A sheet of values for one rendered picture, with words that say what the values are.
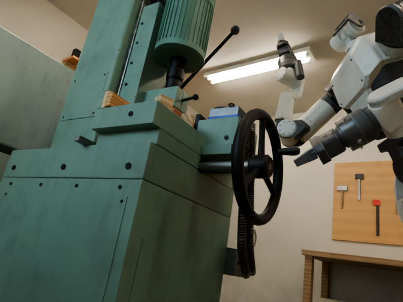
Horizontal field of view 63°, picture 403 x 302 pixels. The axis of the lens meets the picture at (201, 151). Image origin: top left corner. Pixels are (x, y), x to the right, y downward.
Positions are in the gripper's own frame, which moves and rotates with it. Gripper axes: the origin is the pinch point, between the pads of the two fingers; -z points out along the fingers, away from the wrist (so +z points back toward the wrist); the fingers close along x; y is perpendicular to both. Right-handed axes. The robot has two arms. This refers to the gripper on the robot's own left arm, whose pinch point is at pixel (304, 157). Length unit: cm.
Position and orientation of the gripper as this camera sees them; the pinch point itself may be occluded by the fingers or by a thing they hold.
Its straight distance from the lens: 93.1
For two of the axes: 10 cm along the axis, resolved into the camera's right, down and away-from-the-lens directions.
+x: 2.1, -2.3, 9.5
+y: -5.5, -8.3, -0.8
